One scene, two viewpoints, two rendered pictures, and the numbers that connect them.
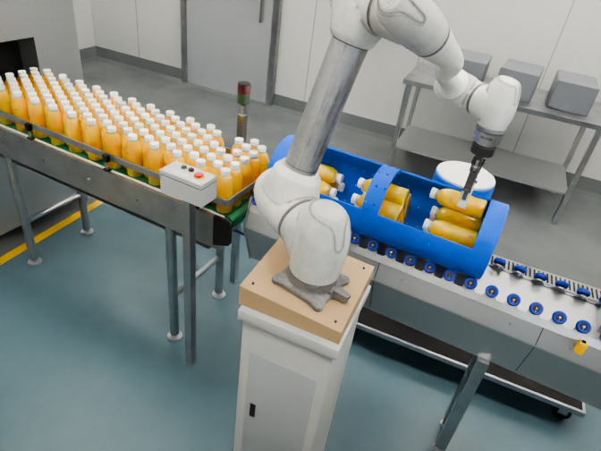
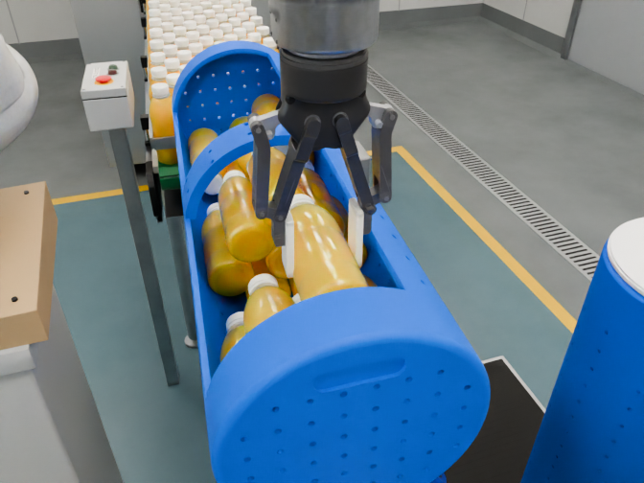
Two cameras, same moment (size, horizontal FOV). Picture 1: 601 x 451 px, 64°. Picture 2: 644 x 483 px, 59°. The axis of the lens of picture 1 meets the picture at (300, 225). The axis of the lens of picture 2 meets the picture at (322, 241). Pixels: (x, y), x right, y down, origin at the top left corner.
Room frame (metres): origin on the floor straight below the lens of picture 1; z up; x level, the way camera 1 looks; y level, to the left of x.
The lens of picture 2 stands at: (1.20, -0.95, 1.58)
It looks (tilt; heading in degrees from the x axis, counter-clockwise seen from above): 35 degrees down; 53
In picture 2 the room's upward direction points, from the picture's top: straight up
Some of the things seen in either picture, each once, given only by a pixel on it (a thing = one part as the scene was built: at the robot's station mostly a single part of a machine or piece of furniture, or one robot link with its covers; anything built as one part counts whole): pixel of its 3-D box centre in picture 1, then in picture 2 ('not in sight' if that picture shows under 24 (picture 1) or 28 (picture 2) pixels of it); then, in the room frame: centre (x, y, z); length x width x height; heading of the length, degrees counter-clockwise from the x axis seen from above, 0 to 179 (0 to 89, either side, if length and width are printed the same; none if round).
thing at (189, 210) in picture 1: (190, 289); (149, 269); (1.61, 0.46, 0.50); 0.04 x 0.04 x 1.00; 67
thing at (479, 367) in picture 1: (459, 407); not in sight; (1.32, -0.78, 0.31); 0.06 x 0.06 x 0.63; 67
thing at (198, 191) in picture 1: (188, 183); (109, 94); (1.61, 0.46, 1.05); 0.20 x 0.10 x 0.10; 67
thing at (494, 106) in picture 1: (496, 101); not in sight; (1.51, -0.55, 1.57); 0.13 x 0.11 x 0.16; 40
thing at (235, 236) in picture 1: (237, 207); not in sight; (2.28, 0.37, 0.55); 0.04 x 0.04 x 1.10; 67
